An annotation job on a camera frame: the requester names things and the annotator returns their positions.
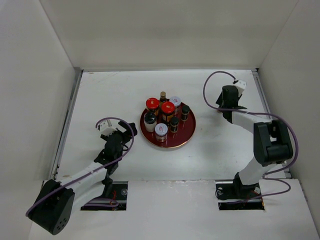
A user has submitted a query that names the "red lid sauce jar front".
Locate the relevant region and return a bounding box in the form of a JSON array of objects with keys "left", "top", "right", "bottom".
[{"left": 145, "top": 97, "right": 160, "bottom": 117}]

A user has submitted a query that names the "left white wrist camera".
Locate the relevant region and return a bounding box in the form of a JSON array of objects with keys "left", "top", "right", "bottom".
[{"left": 95, "top": 119, "right": 117, "bottom": 137}]

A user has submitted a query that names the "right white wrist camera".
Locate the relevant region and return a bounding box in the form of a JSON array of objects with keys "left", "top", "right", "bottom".
[{"left": 232, "top": 79, "right": 247, "bottom": 98}]

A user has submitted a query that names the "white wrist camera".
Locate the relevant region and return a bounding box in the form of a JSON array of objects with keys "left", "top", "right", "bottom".
[
  {"left": 232, "top": 79, "right": 247, "bottom": 98},
  {"left": 95, "top": 119, "right": 117, "bottom": 137}
]

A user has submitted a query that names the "red lid sauce jar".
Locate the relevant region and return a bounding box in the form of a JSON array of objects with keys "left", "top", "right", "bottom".
[
  {"left": 145, "top": 97, "right": 160, "bottom": 117},
  {"left": 161, "top": 101, "right": 175, "bottom": 125}
]

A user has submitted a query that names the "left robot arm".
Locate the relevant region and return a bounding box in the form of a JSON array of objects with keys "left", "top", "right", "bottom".
[{"left": 25, "top": 117, "right": 138, "bottom": 236}]

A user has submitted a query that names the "black cap pepper shaker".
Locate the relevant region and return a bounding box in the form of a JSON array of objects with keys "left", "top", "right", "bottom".
[
  {"left": 180, "top": 105, "right": 190, "bottom": 122},
  {"left": 170, "top": 116, "right": 180, "bottom": 133}
]

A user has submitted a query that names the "red lid sauce jar back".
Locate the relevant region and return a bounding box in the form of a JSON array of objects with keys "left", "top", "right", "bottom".
[{"left": 161, "top": 101, "right": 175, "bottom": 125}]

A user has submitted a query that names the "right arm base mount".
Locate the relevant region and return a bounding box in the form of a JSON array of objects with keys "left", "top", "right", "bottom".
[{"left": 215, "top": 181, "right": 265, "bottom": 211}]

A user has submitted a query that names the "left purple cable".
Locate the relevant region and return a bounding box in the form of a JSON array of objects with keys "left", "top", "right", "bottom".
[{"left": 25, "top": 116, "right": 135, "bottom": 218}]

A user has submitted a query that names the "yellow label oil bottle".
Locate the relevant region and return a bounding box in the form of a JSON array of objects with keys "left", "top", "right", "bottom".
[{"left": 159, "top": 91, "right": 167, "bottom": 103}]

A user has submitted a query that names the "white lid sauce jar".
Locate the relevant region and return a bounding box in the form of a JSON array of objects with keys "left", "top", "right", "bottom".
[
  {"left": 169, "top": 96, "right": 181, "bottom": 115},
  {"left": 154, "top": 123, "right": 168, "bottom": 143}
]

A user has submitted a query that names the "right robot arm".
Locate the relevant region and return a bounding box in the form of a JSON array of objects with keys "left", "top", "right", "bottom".
[{"left": 216, "top": 85, "right": 294, "bottom": 199}]

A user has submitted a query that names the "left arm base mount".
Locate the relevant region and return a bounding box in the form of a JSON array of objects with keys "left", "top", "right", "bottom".
[{"left": 80, "top": 177, "right": 129, "bottom": 211}]

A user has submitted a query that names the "red round tray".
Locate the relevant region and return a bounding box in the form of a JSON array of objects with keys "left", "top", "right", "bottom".
[{"left": 139, "top": 109, "right": 196, "bottom": 149}]

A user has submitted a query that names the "black cap white shaker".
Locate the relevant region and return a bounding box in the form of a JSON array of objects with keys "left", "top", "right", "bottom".
[{"left": 143, "top": 111, "right": 157, "bottom": 133}]

